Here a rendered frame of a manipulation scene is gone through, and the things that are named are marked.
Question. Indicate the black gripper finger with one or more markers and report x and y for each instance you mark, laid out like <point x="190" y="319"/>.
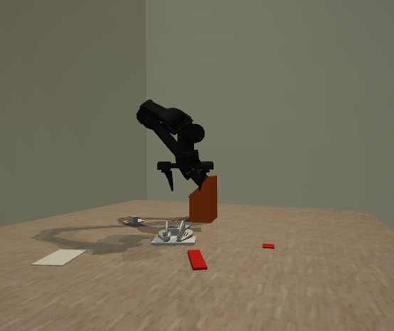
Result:
<point x="169" y="177"/>
<point x="203" y="173"/>

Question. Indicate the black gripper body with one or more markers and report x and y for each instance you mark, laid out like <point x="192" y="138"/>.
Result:
<point x="166" y="165"/>

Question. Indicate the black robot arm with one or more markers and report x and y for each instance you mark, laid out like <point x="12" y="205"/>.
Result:
<point x="167" y="121"/>

